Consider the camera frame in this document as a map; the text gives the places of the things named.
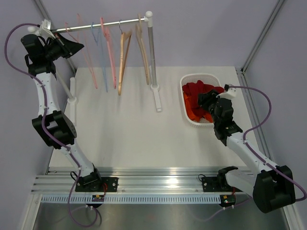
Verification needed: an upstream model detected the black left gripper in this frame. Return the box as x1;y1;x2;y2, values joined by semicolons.
42;33;83;62

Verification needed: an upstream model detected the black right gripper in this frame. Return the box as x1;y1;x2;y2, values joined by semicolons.
197;89;226;126

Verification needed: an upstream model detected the thin pink wire hanger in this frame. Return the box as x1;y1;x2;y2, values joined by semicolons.
64;22;98;89

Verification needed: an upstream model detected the dark red t shirt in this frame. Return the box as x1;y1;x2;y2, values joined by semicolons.
182;80;224;123

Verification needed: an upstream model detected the orange t shirt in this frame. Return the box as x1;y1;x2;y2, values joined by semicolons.
183;92;213;123

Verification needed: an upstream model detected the light blue wire hanger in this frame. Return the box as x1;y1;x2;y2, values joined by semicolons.
91;23;108;92

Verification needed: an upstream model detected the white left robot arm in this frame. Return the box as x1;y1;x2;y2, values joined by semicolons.
21;34;107;192

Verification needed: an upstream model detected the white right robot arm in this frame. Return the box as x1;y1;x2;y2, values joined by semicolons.
198;90;296;213

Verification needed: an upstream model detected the thick pink plastic hanger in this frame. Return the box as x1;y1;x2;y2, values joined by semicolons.
100;17;117;89

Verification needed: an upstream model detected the brown wooden hanger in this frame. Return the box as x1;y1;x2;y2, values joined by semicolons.
118;27;132;95

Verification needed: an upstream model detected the beige wooden hanger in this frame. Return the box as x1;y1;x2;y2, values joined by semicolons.
135;14;150;85

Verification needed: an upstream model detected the white perforated plastic basket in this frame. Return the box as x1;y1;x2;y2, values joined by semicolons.
179;73;222;128

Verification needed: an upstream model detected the white metal clothes rack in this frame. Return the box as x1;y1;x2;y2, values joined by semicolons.
27;11;162;125

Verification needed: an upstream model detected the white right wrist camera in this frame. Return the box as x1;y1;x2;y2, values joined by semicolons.
216;84;237;100

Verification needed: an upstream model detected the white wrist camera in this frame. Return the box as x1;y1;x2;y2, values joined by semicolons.
35;19;56;39
216;84;237;100

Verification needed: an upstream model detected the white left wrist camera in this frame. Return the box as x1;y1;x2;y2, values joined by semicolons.
35;19;56;39

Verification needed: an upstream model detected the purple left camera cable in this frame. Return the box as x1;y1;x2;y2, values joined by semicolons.
4;23;103;227

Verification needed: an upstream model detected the purple camera cable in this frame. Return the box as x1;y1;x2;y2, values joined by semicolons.
4;23;103;227
229;84;307;202

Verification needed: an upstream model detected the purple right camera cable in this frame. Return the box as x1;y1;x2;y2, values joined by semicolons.
229;84;307;202

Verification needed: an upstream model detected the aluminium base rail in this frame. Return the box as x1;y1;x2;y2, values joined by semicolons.
31;166;264;195

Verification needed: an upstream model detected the white slotted cable duct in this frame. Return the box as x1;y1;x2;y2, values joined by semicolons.
41;194;221;204

